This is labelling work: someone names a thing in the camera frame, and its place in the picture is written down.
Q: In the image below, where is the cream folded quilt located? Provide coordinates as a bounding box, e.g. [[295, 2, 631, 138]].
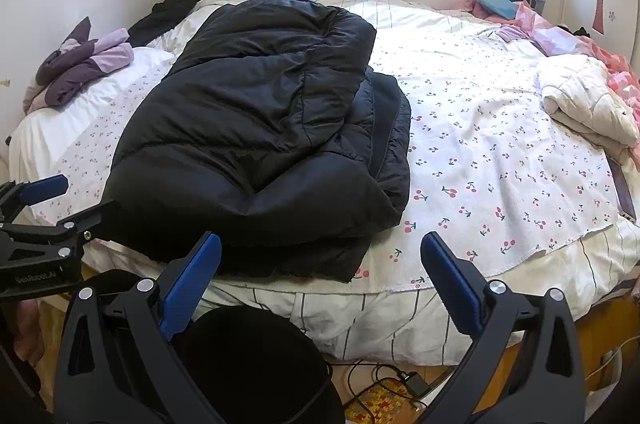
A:
[[536, 54, 639, 164]]

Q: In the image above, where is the colourful floor mat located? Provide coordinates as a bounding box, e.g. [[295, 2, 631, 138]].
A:
[[344, 378, 426, 424]]

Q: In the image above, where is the pink floral blanket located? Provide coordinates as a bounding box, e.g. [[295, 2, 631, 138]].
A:
[[457, 0, 639, 123]]

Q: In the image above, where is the black power adapter with cable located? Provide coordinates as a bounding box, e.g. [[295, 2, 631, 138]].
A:
[[344, 358, 434, 410]]

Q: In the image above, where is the purple folded garment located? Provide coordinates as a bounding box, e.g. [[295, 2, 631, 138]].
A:
[[23, 17, 134, 114]]

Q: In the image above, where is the person's left hand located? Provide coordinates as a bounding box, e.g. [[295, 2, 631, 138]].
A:
[[14, 300, 44, 366]]

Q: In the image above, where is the black puffer jacket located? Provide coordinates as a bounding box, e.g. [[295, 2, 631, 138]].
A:
[[104, 0, 411, 282]]

